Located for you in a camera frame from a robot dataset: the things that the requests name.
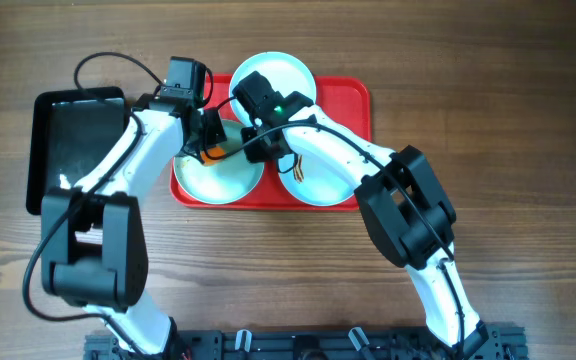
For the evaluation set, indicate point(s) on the red plastic tray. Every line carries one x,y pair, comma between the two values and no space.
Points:
347,101

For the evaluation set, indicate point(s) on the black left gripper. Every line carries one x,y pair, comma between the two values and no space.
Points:
210,134

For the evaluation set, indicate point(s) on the black rectangular water tray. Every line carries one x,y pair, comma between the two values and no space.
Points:
71,135

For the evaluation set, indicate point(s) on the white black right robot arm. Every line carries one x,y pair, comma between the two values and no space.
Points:
405,210

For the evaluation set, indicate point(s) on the white plate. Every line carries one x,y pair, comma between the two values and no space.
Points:
312,183
221,183

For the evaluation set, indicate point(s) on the orange sponge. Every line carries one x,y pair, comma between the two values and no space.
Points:
211,156

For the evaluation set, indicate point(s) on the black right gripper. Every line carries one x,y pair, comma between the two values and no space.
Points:
253,153

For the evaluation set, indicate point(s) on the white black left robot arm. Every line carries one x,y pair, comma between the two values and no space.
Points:
93,252

